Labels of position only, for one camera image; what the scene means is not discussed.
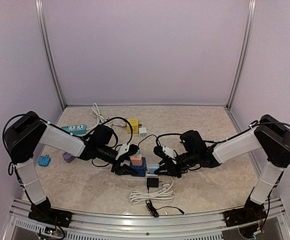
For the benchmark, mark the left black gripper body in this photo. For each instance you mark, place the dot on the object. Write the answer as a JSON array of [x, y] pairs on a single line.
[[118, 167]]

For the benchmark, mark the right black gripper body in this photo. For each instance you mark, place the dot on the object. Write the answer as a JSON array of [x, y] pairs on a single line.
[[176, 173]]

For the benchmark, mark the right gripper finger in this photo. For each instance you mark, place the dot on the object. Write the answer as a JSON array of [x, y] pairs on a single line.
[[165, 162], [162, 171]]

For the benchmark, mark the light blue plug adapter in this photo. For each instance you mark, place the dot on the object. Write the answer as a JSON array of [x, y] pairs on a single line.
[[152, 168]]

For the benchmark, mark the pink plug adapter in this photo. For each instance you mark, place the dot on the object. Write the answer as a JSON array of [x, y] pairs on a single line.
[[136, 160]]

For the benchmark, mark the dark blue cube socket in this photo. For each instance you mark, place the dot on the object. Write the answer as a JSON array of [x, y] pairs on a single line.
[[142, 170]]

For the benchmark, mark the white power strip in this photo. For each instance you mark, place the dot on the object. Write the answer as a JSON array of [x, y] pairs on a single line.
[[136, 176]]

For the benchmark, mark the white plug adapter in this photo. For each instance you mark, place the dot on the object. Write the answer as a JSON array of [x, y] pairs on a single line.
[[143, 132]]

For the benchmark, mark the yellow cube socket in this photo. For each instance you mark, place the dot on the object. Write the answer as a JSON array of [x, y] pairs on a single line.
[[133, 126]]

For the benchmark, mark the purple power strip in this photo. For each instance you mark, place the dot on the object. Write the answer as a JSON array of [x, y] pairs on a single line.
[[68, 157]]

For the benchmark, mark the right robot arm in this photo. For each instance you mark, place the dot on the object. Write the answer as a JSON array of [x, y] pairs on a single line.
[[268, 134]]

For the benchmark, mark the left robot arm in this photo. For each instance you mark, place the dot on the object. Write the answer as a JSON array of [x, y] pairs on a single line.
[[25, 132]]

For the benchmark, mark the teal power strip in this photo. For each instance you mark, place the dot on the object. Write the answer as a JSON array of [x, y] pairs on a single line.
[[80, 129]]

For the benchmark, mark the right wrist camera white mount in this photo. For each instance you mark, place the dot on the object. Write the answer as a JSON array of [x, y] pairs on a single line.
[[163, 152]]

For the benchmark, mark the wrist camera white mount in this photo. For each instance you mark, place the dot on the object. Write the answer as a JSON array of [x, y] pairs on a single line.
[[163, 152], [127, 150]]

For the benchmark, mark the black power adapter with cable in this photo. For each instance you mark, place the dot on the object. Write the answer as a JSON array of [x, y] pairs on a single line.
[[154, 183]]

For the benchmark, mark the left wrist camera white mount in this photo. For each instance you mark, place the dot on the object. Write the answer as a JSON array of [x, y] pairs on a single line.
[[127, 150]]

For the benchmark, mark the aluminium front rail frame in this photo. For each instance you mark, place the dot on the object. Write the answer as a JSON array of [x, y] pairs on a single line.
[[209, 225]]

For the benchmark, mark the left aluminium corner post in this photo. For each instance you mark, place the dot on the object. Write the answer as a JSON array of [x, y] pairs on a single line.
[[48, 53]]

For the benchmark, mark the aluminium corner post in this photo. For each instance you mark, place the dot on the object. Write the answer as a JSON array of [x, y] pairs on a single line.
[[243, 53], [48, 53]]

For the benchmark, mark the right aluminium corner post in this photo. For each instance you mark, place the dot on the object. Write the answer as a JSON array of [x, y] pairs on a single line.
[[243, 53]]

